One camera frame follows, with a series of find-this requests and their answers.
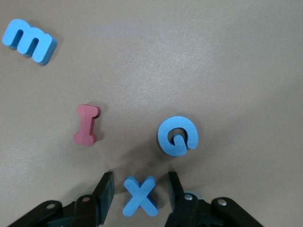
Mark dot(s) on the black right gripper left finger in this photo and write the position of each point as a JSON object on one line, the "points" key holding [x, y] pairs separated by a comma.
{"points": [[104, 196]]}

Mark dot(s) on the blue foam letter X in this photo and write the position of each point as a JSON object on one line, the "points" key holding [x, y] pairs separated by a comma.
{"points": [[140, 196]]}

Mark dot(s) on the brown table cover sheet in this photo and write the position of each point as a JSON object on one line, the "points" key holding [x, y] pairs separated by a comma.
{"points": [[213, 71]]}

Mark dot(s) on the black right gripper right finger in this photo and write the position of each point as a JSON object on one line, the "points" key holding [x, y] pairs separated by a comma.
{"points": [[177, 201]]}

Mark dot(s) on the red foam letter I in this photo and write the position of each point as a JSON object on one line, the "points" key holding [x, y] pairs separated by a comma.
{"points": [[85, 125]]}

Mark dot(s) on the blue foam letter E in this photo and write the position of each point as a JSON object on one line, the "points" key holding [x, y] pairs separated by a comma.
{"points": [[38, 35]]}

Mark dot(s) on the blue foam capital G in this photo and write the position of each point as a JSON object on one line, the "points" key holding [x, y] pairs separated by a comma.
{"points": [[163, 139]]}

